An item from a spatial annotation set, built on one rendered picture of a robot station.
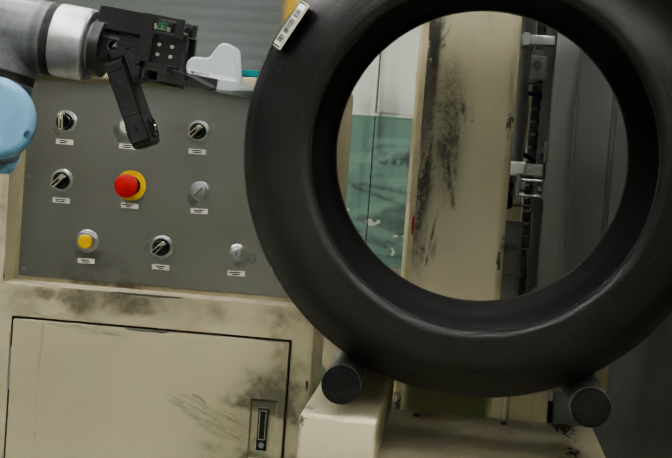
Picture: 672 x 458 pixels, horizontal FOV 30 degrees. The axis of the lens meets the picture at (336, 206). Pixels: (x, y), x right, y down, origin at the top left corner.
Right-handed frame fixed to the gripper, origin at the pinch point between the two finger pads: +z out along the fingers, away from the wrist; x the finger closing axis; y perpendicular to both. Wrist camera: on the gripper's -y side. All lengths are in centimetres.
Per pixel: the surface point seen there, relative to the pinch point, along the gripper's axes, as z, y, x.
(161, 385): -15, -50, 52
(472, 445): 35, -38, 7
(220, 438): -3, -56, 52
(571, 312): 41.8, -16.9, -12.0
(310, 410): 15.4, -34.4, -9.0
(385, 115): -45, 14, 890
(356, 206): -54, -65, 889
